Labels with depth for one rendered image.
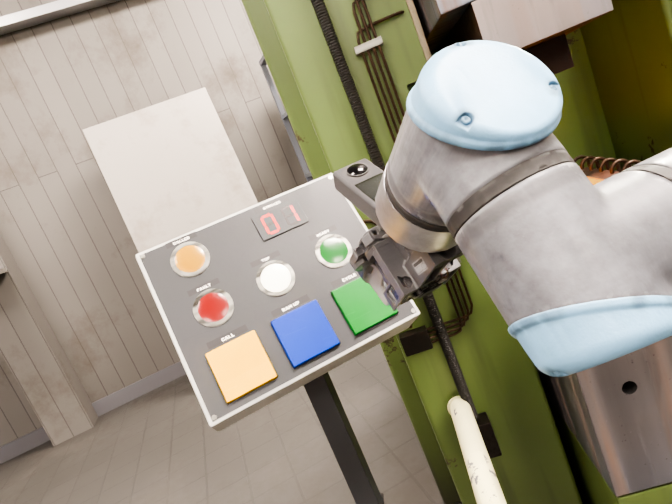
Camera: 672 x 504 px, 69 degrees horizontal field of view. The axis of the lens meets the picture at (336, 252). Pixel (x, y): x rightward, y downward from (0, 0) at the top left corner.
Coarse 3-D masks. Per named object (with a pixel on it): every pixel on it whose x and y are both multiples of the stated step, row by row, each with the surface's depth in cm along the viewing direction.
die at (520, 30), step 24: (480, 0) 78; (504, 0) 78; (528, 0) 77; (552, 0) 77; (576, 0) 77; (600, 0) 77; (456, 24) 92; (480, 24) 79; (504, 24) 78; (528, 24) 78; (552, 24) 78; (576, 24) 78
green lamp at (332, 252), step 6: (324, 240) 77; (330, 240) 77; (336, 240) 77; (324, 246) 77; (330, 246) 77; (336, 246) 77; (342, 246) 77; (324, 252) 76; (330, 252) 76; (336, 252) 76; (342, 252) 77; (324, 258) 76; (330, 258) 76; (336, 258) 76; (342, 258) 76
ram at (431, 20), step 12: (420, 0) 90; (432, 0) 80; (444, 0) 78; (456, 0) 78; (468, 0) 78; (420, 12) 94; (432, 12) 84; (444, 12) 79; (456, 12) 82; (432, 24) 87; (444, 24) 89; (432, 36) 97; (444, 36) 104; (432, 48) 115
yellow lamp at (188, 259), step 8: (184, 248) 74; (192, 248) 74; (200, 248) 75; (176, 256) 74; (184, 256) 74; (192, 256) 74; (200, 256) 74; (176, 264) 73; (184, 264) 73; (192, 264) 73; (200, 264) 74
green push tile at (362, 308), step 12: (348, 288) 74; (360, 288) 74; (372, 288) 74; (336, 300) 73; (348, 300) 73; (360, 300) 73; (372, 300) 74; (348, 312) 72; (360, 312) 73; (372, 312) 73; (384, 312) 73; (396, 312) 73; (348, 324) 72; (360, 324) 72; (372, 324) 72
